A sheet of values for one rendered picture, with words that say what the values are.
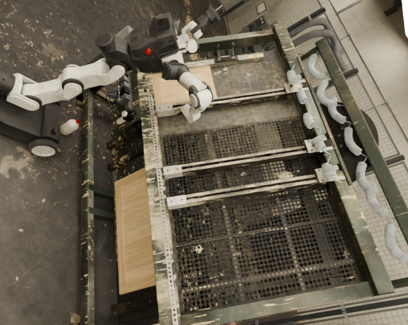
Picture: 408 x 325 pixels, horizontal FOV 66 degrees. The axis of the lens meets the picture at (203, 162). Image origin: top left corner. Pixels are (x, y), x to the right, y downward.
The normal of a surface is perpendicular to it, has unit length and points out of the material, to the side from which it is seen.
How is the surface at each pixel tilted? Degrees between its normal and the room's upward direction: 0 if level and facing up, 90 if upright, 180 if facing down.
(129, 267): 90
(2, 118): 0
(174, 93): 57
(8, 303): 0
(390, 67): 90
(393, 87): 90
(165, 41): 90
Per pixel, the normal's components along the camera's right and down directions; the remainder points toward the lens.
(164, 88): -0.01, -0.45
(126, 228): -0.54, -0.30
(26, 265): 0.82, -0.37
